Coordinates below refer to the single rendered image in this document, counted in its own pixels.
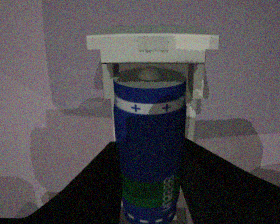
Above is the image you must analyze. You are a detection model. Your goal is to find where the blue battery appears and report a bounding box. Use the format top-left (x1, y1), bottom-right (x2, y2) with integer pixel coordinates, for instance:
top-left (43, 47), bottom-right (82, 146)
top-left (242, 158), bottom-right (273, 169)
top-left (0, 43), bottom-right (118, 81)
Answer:
top-left (113, 67), bottom-right (187, 224)

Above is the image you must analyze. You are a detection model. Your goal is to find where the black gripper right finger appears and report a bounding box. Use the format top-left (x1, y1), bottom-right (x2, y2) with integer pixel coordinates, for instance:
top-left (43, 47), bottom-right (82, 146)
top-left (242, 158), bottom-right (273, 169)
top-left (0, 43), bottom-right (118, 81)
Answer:
top-left (180, 139), bottom-right (280, 224)

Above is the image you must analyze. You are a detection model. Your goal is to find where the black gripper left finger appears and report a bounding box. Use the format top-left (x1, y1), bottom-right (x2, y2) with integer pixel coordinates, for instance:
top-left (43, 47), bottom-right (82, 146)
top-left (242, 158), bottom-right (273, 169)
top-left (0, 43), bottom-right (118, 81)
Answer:
top-left (0, 141), bottom-right (123, 224)

